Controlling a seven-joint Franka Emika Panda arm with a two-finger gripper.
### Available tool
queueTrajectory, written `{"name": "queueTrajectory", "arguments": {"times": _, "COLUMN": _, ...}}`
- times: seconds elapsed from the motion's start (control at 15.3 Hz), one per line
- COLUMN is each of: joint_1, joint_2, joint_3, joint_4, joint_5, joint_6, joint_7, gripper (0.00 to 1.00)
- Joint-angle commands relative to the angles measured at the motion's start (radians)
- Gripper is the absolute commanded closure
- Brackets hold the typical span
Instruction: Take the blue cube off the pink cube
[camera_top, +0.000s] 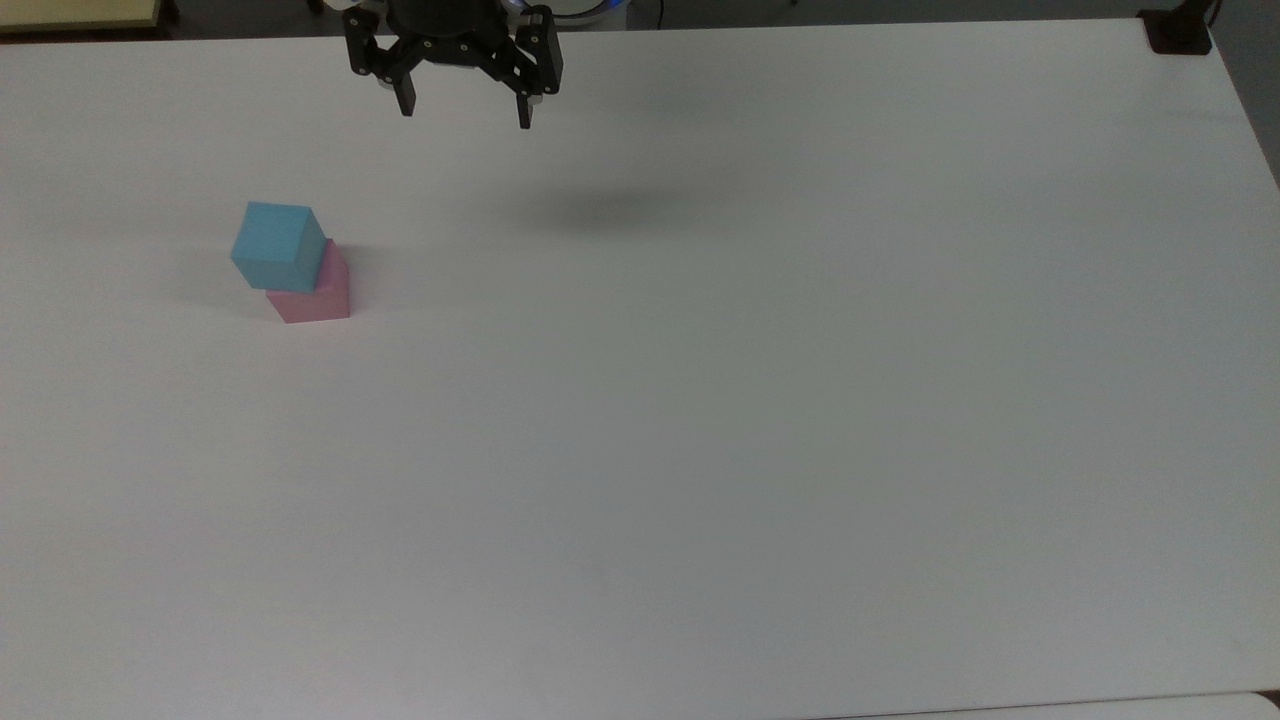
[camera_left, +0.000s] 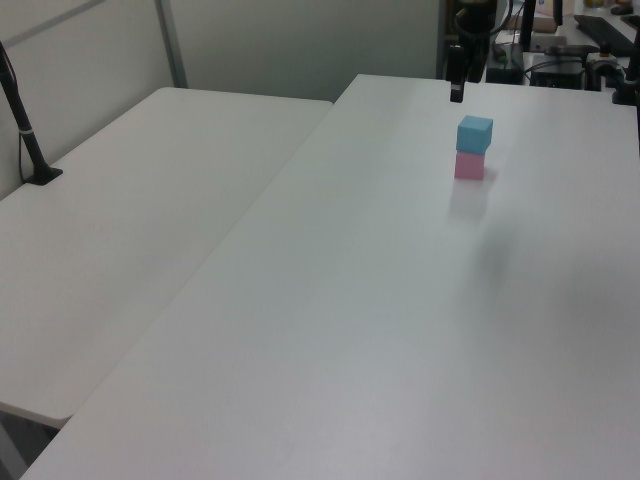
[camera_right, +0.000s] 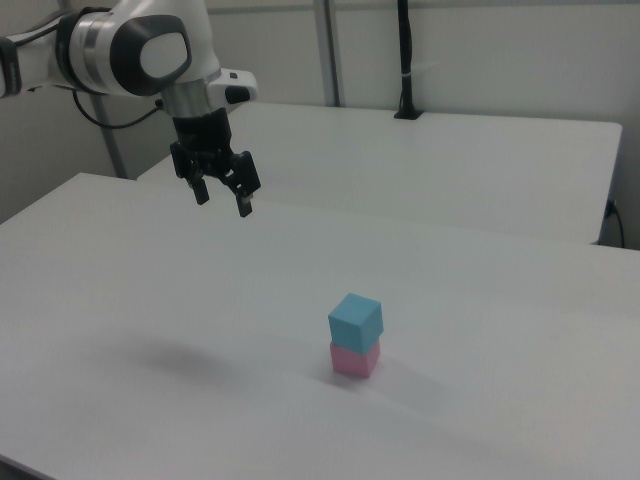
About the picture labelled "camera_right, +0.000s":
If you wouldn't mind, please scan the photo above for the black camera stand pole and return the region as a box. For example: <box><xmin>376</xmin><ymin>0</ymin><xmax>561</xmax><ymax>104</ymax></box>
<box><xmin>393</xmin><ymin>0</ymin><xmax>425</xmax><ymax>121</ymax></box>

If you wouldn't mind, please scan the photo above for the black wall cable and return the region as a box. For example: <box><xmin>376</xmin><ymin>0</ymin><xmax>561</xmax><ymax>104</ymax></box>
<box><xmin>605</xmin><ymin>199</ymin><xmax>626</xmax><ymax>248</ymax></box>

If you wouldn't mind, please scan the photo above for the blue cube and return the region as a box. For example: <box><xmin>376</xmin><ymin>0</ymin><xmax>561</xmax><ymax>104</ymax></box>
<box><xmin>327</xmin><ymin>292</ymin><xmax>386</xmax><ymax>354</ymax></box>

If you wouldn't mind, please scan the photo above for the grey wall partition post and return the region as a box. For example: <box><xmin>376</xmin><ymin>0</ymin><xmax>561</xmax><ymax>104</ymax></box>
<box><xmin>313</xmin><ymin>0</ymin><xmax>347</xmax><ymax>108</ymax></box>

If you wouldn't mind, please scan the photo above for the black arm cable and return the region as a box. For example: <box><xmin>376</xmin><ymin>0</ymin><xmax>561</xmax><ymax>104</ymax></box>
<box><xmin>72</xmin><ymin>87</ymin><xmax>166</xmax><ymax>130</ymax></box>

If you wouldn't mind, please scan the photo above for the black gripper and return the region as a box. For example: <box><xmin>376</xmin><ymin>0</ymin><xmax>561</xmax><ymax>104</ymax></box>
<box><xmin>169</xmin><ymin>108</ymin><xmax>262</xmax><ymax>219</ymax></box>

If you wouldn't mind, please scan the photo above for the white back table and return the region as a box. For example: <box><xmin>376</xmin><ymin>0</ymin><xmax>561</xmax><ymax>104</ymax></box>
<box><xmin>136</xmin><ymin>101</ymin><xmax>623</xmax><ymax>246</ymax></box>

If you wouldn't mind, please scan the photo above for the pink cube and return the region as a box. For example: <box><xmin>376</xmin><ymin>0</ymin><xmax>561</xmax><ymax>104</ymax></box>
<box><xmin>329</xmin><ymin>340</ymin><xmax>382</xmax><ymax>379</ymax></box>

